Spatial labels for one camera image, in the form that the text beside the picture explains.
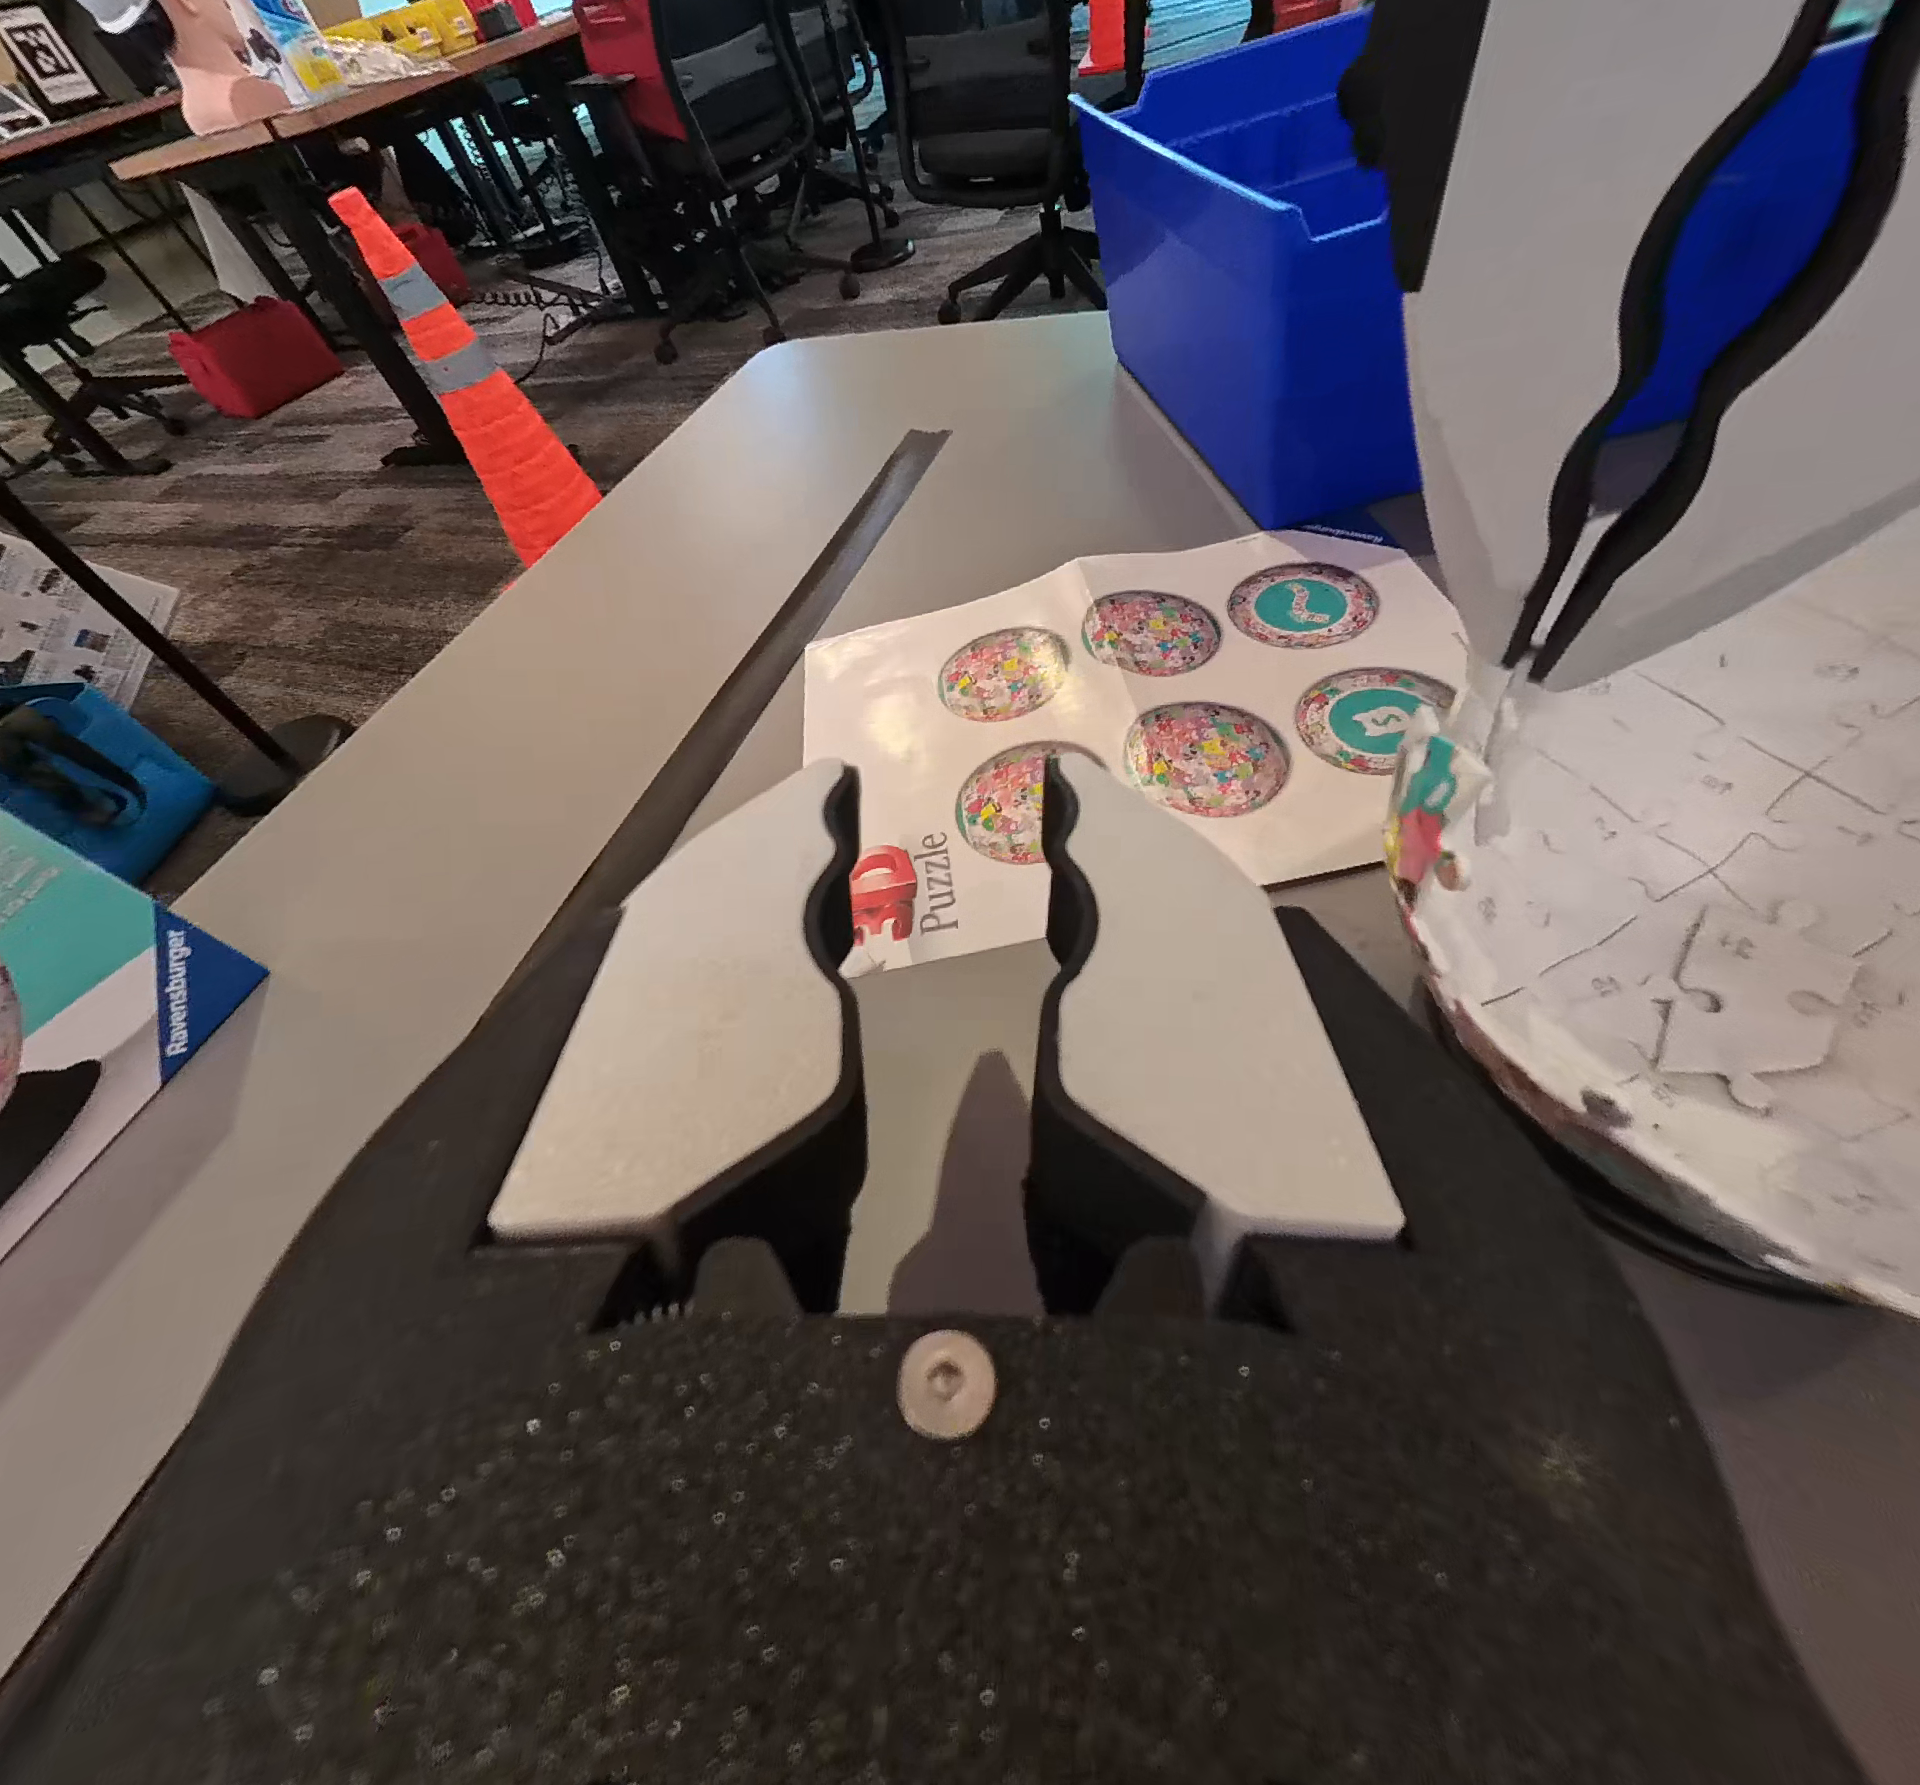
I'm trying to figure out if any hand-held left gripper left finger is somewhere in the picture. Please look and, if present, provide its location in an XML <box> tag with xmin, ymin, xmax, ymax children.
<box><xmin>485</xmin><ymin>761</ymin><xmax>869</xmax><ymax>1322</ymax></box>

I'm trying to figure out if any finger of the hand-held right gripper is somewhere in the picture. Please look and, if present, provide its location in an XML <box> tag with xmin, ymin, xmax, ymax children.
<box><xmin>1404</xmin><ymin>0</ymin><xmax>1890</xmax><ymax>665</ymax></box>
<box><xmin>1529</xmin><ymin>17</ymin><xmax>1920</xmax><ymax>694</ymax></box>

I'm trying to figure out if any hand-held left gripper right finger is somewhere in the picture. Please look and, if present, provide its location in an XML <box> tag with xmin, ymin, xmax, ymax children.
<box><xmin>1027</xmin><ymin>756</ymin><xmax>1407</xmax><ymax>1322</ymax></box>

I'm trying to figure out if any partly built puzzle ball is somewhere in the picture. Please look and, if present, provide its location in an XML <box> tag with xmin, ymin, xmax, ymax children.
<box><xmin>1388</xmin><ymin>540</ymin><xmax>1920</xmax><ymax>1324</ymax></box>

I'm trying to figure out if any black ball stand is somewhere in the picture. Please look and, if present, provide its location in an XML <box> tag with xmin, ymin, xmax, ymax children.
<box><xmin>1419</xmin><ymin>981</ymin><xmax>1891</xmax><ymax>1315</ymax></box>

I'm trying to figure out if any puzzle instruction sheet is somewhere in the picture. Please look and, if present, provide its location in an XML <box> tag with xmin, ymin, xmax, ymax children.
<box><xmin>803</xmin><ymin>532</ymin><xmax>1471</xmax><ymax>985</ymax></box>

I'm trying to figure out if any printed puzzle box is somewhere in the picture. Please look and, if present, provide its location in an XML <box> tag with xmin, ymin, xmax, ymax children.
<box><xmin>0</xmin><ymin>810</ymin><xmax>270</xmax><ymax>1263</ymax></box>

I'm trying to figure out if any blue plastic bin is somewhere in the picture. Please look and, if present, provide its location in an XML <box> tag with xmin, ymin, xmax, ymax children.
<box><xmin>1071</xmin><ymin>7</ymin><xmax>1878</xmax><ymax>536</ymax></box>

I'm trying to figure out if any black office chair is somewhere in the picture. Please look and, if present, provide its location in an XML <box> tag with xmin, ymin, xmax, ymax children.
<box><xmin>863</xmin><ymin>0</ymin><xmax>1112</xmax><ymax>324</ymax></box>

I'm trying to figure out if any blue bag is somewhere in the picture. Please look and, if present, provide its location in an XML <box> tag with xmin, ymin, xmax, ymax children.
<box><xmin>0</xmin><ymin>682</ymin><xmax>218</xmax><ymax>887</ymax></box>

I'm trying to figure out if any office chair with red cover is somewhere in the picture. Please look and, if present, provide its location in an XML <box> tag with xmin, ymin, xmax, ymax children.
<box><xmin>568</xmin><ymin>0</ymin><xmax>865</xmax><ymax>363</ymax></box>

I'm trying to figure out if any white floor paper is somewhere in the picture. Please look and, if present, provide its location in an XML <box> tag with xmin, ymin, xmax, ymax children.
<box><xmin>0</xmin><ymin>532</ymin><xmax>182</xmax><ymax>714</ymax></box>

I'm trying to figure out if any large red bin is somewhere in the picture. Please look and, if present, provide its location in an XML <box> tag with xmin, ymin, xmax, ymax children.
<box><xmin>169</xmin><ymin>300</ymin><xmax>348</xmax><ymax>420</ymax></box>

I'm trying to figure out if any yellow bin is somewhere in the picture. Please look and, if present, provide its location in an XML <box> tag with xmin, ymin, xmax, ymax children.
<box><xmin>322</xmin><ymin>0</ymin><xmax>482</xmax><ymax>63</ymax></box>

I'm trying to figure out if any white wipes canister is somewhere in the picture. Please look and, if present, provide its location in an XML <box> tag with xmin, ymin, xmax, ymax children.
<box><xmin>225</xmin><ymin>0</ymin><xmax>344</xmax><ymax>108</ymax></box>

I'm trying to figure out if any mannequin head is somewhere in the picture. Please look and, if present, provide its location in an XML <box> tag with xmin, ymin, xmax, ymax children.
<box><xmin>125</xmin><ymin>0</ymin><xmax>295</xmax><ymax>138</ymax></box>

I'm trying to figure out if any black marker tag board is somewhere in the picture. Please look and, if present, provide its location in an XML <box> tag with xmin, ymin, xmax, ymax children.
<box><xmin>0</xmin><ymin>0</ymin><xmax>106</xmax><ymax>114</ymax></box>

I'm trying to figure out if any black stanchion post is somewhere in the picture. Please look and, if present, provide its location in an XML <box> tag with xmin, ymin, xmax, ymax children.
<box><xmin>0</xmin><ymin>479</ymin><xmax>358</xmax><ymax>817</ymax></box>

